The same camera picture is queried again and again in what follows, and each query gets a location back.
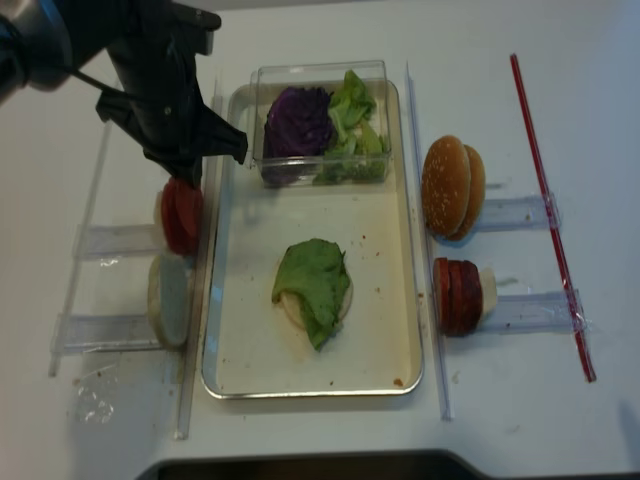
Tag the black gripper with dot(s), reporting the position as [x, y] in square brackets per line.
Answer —
[161, 106]

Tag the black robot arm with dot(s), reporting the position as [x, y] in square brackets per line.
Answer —
[43, 43]

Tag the remaining tomato slices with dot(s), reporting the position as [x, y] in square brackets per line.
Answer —
[177, 238]

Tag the green lettuce in container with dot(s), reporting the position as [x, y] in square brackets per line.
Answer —
[355, 152]

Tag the lettuce leaf on bun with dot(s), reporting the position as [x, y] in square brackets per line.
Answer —
[315, 271]

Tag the front meat patty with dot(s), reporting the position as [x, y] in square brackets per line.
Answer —
[442, 288]

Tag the meat patty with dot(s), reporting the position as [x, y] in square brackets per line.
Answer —
[472, 298]
[442, 288]
[455, 298]

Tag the rear meat patty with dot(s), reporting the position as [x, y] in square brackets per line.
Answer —
[472, 298]

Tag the middle meat patty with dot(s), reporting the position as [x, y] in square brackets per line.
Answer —
[455, 298]

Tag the white cheese slice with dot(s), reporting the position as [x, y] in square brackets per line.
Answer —
[489, 291]

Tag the purple cabbage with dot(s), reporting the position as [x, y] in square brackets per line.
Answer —
[297, 125]

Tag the clear plastic container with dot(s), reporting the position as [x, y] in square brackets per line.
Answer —
[268, 82]

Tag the clear holder upper left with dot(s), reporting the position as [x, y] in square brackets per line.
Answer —
[95, 241]

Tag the clear holder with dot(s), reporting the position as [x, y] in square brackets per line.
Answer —
[75, 334]
[95, 241]
[550, 312]
[536, 212]

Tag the white bun half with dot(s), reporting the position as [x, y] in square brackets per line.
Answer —
[168, 296]

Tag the bottom bun on tray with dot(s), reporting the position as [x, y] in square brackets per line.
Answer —
[292, 308]

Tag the clear holder lower left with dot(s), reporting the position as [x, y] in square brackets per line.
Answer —
[75, 334]

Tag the metal baking tray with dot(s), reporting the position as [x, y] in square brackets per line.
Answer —
[252, 349]

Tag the front sesame bun top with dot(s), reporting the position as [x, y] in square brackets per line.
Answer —
[445, 185]

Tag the rear bun top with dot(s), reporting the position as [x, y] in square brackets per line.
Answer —
[476, 194]

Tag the red plastic strip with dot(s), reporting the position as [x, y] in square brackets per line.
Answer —
[576, 311]

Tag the clear holder upper right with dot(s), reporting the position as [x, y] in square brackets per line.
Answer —
[536, 212]

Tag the clear holder lower right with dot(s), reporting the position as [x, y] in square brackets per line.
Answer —
[550, 312]

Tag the clear rail left of tray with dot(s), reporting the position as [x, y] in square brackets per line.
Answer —
[200, 279]

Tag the clear rail of tray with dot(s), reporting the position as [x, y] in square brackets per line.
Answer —
[437, 342]
[200, 279]

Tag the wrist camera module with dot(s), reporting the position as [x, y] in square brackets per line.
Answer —
[198, 27]

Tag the clear rail far left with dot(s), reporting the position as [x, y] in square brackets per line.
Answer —
[75, 280]

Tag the clear rail right of tray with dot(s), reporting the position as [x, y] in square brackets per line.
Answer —
[437, 342]

